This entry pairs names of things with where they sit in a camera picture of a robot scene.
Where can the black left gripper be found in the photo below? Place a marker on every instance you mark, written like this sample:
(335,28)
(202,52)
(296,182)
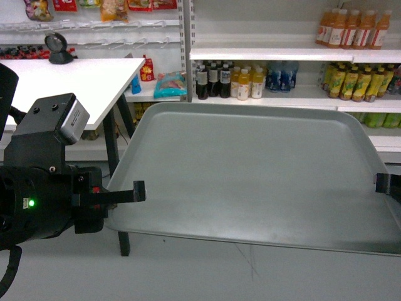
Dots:
(91,201)

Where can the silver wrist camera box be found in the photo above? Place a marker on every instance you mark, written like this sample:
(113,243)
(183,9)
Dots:
(73,120)

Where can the black barcode scanner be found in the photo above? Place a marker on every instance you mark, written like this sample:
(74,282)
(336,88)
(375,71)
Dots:
(57,45)

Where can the yellow juice bottle lower shelf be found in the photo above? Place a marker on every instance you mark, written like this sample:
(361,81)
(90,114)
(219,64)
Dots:
(243,82)

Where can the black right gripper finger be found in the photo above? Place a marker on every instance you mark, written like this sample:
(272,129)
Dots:
(388,186)

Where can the grey-silver rectangular tray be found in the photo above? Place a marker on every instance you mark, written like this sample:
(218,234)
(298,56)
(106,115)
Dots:
(261,175)

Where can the white checkout table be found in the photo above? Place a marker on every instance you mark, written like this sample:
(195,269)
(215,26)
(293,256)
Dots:
(78,91)

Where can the dark cola bottle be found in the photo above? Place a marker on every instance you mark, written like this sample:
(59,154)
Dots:
(202,83)

